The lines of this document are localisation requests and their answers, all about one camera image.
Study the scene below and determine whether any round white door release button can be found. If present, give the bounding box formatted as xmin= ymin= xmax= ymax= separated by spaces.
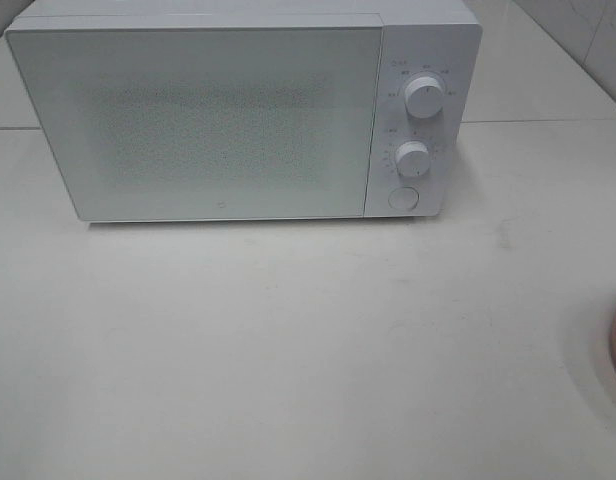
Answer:
xmin=388 ymin=187 xmax=419 ymax=212

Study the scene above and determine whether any lower white timer knob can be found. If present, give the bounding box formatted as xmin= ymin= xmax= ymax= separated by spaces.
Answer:
xmin=395 ymin=141 xmax=431 ymax=178

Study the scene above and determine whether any upper white power knob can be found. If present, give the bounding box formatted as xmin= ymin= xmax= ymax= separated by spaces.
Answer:
xmin=403 ymin=72 xmax=446 ymax=119

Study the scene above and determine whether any white microwave oven body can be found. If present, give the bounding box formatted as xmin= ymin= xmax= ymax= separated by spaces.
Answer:
xmin=5 ymin=1 xmax=482 ymax=221

